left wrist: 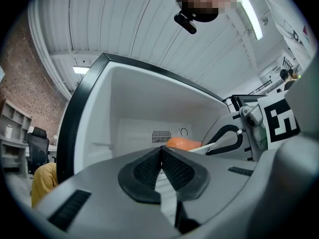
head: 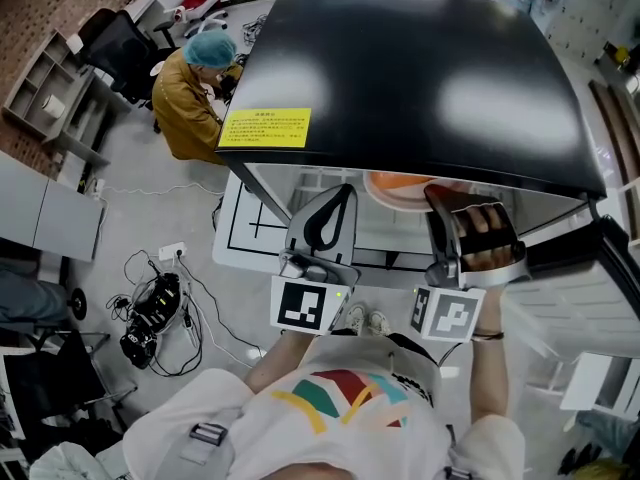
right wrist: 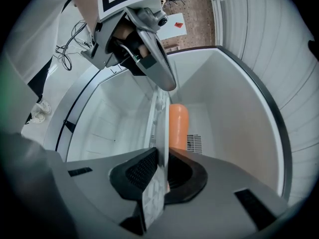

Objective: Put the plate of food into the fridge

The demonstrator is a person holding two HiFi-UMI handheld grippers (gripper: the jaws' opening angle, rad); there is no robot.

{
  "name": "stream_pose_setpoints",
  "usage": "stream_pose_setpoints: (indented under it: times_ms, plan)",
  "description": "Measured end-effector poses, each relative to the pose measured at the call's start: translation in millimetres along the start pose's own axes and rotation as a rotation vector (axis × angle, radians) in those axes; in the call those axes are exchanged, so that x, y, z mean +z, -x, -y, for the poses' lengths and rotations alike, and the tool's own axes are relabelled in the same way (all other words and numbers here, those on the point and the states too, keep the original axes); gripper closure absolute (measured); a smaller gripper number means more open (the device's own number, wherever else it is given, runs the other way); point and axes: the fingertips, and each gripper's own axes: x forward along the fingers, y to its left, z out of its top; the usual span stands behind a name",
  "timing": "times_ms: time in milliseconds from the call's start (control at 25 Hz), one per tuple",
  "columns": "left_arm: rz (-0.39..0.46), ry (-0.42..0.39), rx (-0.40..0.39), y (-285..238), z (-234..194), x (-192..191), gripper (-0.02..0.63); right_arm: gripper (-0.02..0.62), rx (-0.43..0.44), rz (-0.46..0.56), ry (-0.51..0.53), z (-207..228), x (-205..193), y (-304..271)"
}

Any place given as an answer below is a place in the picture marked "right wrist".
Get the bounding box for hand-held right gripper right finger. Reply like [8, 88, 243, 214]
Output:
[149, 147, 290, 239]

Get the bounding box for white board with red diamond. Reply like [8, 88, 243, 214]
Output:
[156, 12, 188, 41]

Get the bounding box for person's black trousers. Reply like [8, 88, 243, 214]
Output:
[26, 55, 53, 98]

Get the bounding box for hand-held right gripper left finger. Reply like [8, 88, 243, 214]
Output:
[66, 147, 160, 239]

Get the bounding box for person's white shirt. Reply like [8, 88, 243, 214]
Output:
[4, 0, 83, 89]

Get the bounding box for person's white shoe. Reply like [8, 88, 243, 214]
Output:
[26, 112, 46, 124]
[34, 98, 52, 115]

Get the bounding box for orange food piece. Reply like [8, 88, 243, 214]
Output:
[169, 103, 189, 151]

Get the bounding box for person's left forearm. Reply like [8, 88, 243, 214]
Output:
[73, 0, 104, 36]

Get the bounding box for black cable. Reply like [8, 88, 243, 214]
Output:
[55, 19, 93, 71]

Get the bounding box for person's left hand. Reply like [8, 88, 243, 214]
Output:
[113, 18, 148, 57]

